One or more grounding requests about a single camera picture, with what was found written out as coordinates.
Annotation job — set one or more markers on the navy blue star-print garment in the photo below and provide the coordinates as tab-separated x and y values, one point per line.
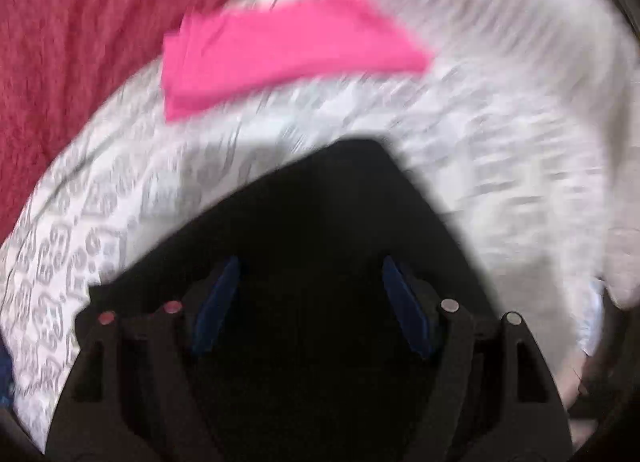
6	378

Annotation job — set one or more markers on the red textured blanket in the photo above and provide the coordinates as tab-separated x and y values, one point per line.
60	59

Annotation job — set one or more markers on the pink folded garment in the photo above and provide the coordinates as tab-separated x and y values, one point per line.
225	55

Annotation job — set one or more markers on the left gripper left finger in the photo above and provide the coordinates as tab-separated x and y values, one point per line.
128	396

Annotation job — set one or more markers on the black pants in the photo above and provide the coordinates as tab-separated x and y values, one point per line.
310	363

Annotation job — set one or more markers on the white grey patterned bedsheet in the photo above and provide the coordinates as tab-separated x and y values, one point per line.
507	134

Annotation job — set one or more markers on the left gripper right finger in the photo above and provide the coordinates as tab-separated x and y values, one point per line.
491	395

